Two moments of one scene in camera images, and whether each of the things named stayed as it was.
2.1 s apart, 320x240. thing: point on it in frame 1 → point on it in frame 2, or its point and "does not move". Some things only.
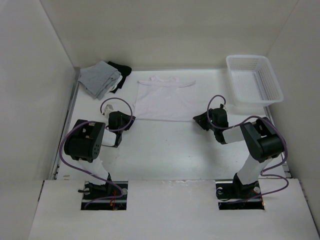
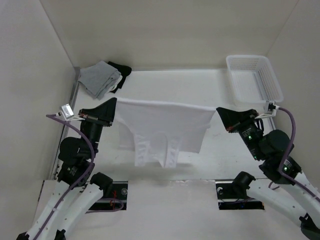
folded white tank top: x=115 y=85 does not move
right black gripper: x=201 y=120 → x=231 y=119
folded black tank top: x=125 y=71 does not move
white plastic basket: x=254 y=82 does not move
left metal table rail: x=76 y=78 does not move
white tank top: x=171 y=99 → x=156 y=130
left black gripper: x=128 y=119 → x=105 y=112
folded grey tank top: x=98 y=78 does not move
